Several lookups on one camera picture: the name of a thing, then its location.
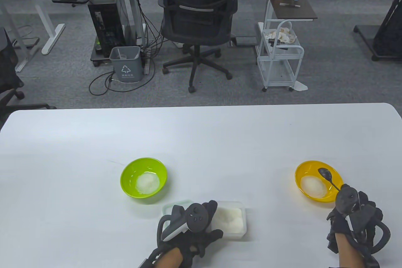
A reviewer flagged person's left hand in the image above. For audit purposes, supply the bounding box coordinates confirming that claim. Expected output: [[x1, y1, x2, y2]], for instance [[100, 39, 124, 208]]
[[157, 200, 224, 267]]

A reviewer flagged person's right hand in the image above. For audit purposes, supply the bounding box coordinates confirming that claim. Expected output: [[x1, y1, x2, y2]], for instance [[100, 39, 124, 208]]
[[327, 185, 384, 254]]

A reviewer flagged clear plastic sugar container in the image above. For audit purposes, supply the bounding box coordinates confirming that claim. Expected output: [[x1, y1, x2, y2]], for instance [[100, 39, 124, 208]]
[[211, 200, 247, 239]]

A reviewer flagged white sugar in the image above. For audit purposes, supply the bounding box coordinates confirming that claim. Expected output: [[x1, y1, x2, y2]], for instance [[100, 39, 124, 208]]
[[136, 172, 160, 195], [301, 176, 327, 198], [215, 207, 245, 231]]

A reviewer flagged clear lid with green seal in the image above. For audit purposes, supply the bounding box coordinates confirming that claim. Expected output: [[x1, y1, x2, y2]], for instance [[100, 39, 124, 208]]
[[162, 200, 192, 218]]

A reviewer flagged black long-handled spoon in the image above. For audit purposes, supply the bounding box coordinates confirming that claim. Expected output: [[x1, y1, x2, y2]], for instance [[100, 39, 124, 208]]
[[318, 167, 341, 191]]

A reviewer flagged yellow plastic bowl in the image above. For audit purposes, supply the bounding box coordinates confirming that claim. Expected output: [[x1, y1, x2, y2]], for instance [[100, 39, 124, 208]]
[[295, 160, 345, 203]]

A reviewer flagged green plastic bowl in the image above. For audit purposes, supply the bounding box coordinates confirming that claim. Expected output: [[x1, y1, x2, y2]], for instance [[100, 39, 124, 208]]
[[120, 157, 167, 199]]

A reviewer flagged person's right forearm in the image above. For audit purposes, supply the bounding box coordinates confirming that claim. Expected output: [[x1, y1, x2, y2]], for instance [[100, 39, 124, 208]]
[[334, 232, 365, 268]]

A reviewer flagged person's left forearm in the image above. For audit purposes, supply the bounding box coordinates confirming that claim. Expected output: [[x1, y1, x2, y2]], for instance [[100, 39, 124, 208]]
[[154, 246, 184, 268]]

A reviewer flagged black hand tracker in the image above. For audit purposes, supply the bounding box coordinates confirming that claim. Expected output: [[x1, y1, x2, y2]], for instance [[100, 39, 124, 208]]
[[157, 203, 209, 243], [335, 186, 391, 254]]

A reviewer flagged grey trash bin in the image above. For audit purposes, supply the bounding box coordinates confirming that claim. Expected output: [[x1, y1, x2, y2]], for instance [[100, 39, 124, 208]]
[[109, 46, 143, 84]]

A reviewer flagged crumpled cloth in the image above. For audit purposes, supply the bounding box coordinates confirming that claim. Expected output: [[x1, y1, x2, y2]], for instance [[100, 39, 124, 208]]
[[262, 28, 297, 44]]

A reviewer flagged black floor stand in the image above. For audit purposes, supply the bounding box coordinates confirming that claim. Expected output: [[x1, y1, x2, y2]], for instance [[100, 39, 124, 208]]
[[353, 0, 402, 61]]

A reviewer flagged dark brown side table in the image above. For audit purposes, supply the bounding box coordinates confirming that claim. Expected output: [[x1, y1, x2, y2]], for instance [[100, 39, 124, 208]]
[[268, 0, 318, 22]]

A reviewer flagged black computer tower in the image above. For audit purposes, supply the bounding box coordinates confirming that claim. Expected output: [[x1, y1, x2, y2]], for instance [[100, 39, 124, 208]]
[[88, 0, 126, 58]]

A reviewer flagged black armrest office chair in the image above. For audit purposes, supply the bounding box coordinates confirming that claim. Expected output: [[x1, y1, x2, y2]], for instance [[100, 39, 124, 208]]
[[0, 27, 57, 124]]

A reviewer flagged white wire rolling cart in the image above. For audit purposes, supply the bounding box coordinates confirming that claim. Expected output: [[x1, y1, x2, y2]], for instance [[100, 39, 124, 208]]
[[257, 19, 305, 92]]

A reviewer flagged black floor cable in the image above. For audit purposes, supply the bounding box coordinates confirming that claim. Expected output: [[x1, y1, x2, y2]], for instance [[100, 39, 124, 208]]
[[89, 57, 156, 96]]

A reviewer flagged white desk with cables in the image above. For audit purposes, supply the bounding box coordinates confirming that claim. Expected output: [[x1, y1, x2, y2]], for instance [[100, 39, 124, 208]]
[[111, 0, 308, 75]]

